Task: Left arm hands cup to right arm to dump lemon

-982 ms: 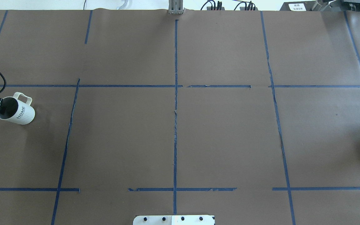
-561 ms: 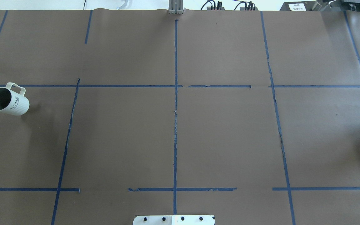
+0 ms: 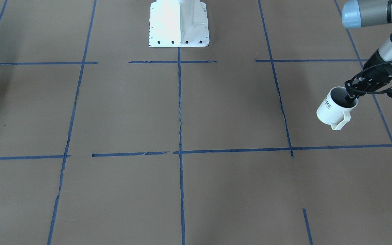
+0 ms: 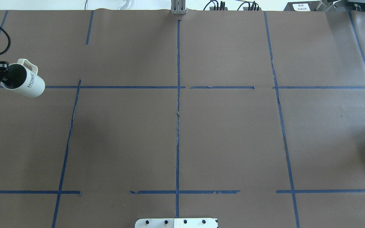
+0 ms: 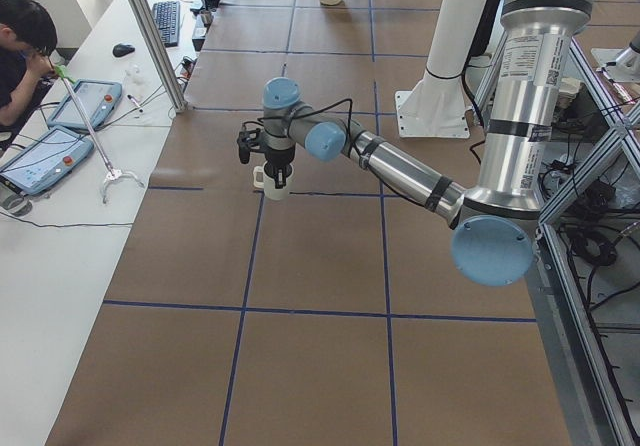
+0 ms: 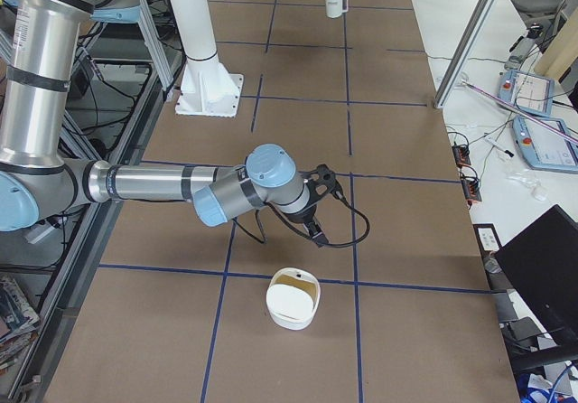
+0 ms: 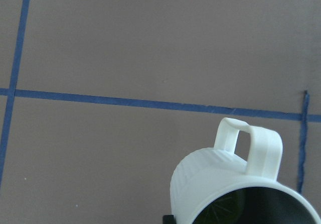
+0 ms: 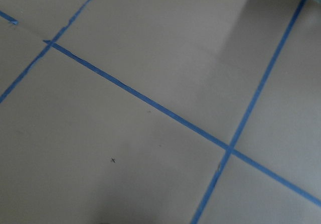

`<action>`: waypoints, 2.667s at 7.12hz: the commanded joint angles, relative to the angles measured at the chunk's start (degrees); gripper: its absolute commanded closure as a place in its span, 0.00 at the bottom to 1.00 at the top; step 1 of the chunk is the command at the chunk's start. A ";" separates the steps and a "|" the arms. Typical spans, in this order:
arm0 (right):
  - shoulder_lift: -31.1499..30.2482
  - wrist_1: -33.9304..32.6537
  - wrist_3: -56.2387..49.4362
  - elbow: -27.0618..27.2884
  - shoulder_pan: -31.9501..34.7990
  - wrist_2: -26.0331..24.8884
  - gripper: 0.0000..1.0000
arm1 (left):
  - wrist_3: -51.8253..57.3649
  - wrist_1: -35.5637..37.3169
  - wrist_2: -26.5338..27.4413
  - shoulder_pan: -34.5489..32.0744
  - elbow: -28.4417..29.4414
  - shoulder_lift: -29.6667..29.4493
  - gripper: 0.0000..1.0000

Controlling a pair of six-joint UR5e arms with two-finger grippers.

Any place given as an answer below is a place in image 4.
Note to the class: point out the white mug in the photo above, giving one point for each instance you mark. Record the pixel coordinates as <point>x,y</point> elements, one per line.
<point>22,78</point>

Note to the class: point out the aluminium frame post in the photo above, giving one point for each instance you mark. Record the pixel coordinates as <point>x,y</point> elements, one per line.
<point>178,7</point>

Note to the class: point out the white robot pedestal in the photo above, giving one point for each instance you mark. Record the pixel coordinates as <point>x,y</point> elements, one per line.
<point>177,223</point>

